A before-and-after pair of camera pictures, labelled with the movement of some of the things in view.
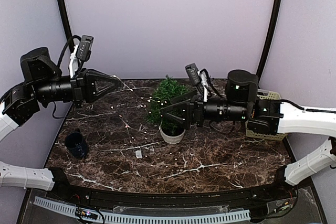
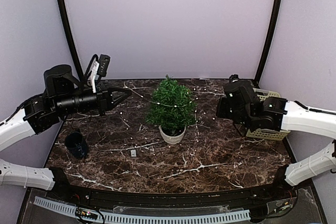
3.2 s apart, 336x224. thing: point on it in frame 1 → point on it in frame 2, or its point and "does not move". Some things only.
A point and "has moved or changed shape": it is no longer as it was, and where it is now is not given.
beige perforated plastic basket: (264, 94) does not move
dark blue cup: (76, 147) does not move
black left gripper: (79, 84) → (104, 97)
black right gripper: (196, 106) → (221, 111)
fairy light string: (129, 128) has moved or changed shape
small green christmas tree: (168, 90) does not move
